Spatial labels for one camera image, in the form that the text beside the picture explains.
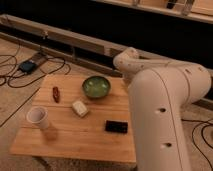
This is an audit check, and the black cable right floor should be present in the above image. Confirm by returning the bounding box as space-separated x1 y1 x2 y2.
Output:
181 118 213 171

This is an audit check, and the black rectangular object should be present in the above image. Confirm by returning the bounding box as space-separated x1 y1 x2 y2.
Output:
105 120 128 133

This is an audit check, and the wooden table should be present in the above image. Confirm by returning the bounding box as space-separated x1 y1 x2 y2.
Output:
10 75 136 164

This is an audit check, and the blue power adapter box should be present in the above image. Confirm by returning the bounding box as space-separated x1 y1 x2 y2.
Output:
18 61 36 74

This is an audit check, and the black floor cable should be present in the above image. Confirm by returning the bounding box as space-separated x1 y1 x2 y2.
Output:
0 44 72 128

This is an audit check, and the red brown small object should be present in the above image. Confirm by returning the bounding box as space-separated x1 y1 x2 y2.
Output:
53 87 60 103

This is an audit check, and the green bowl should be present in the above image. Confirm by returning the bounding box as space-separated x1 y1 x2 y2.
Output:
82 76 111 99

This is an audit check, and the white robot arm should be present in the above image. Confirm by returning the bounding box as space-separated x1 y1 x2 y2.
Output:
113 47 211 171

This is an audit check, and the white cup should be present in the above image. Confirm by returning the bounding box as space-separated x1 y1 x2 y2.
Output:
26 106 50 130

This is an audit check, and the white rectangular block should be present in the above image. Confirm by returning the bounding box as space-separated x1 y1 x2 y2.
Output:
72 100 89 117

